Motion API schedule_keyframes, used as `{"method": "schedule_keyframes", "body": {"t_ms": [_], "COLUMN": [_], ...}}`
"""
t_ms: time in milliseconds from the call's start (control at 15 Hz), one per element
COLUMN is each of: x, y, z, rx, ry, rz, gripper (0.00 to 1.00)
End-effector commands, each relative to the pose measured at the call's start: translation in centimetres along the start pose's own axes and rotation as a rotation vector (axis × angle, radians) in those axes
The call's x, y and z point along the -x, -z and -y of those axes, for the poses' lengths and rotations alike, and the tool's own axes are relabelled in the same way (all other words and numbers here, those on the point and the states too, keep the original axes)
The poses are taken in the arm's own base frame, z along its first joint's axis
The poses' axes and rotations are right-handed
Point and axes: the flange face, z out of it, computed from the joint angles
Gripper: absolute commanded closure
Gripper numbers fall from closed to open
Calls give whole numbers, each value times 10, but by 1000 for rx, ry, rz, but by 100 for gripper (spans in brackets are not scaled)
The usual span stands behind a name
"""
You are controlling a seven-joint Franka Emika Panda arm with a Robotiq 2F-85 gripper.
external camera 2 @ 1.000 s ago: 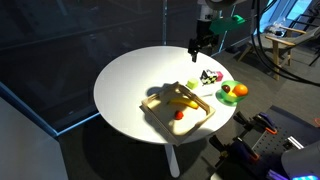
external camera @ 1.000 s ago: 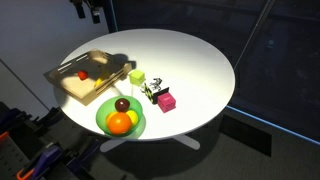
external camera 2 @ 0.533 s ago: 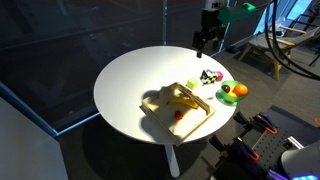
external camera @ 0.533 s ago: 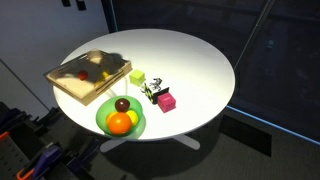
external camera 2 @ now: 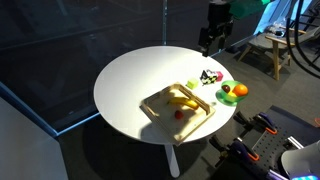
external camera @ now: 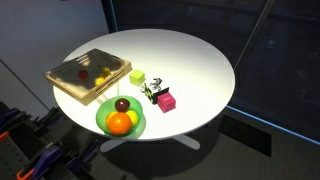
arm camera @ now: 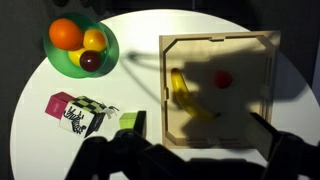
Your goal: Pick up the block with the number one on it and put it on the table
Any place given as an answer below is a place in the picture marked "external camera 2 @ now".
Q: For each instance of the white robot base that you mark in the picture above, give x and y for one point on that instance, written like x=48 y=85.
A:
x=300 y=160

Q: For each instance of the yellow banana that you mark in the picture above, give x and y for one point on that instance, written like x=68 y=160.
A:
x=183 y=102

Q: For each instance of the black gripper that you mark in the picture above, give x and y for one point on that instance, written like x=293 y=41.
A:
x=220 y=15

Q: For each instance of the black and white patterned block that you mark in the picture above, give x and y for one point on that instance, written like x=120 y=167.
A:
x=208 y=77

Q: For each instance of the white table leg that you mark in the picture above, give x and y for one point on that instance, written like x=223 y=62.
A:
x=172 y=160

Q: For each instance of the green plastic bowl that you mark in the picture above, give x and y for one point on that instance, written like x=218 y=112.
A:
x=224 y=98

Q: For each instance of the small red fruit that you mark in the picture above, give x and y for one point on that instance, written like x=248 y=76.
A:
x=179 y=115

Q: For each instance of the pink cube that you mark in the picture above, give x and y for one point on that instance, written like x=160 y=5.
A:
x=219 y=76

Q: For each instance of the orange fruit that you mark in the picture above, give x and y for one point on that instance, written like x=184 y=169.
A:
x=240 y=90

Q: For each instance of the lime green cube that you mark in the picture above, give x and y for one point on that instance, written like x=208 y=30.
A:
x=192 y=83

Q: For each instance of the black perforated mounting board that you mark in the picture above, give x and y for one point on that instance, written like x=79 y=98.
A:
x=270 y=150

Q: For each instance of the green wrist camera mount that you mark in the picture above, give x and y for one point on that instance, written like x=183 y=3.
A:
x=248 y=7

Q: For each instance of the wooden armchair with grey cushion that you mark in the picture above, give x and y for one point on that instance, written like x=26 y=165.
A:
x=276 y=50

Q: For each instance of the yellow lemon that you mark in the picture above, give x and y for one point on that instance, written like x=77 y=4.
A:
x=232 y=94

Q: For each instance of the dark red plum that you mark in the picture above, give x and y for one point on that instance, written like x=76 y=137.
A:
x=226 y=88

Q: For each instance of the aluminium profile rail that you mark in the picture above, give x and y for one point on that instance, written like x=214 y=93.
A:
x=296 y=142

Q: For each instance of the wooden tray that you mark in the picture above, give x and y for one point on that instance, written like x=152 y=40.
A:
x=165 y=121

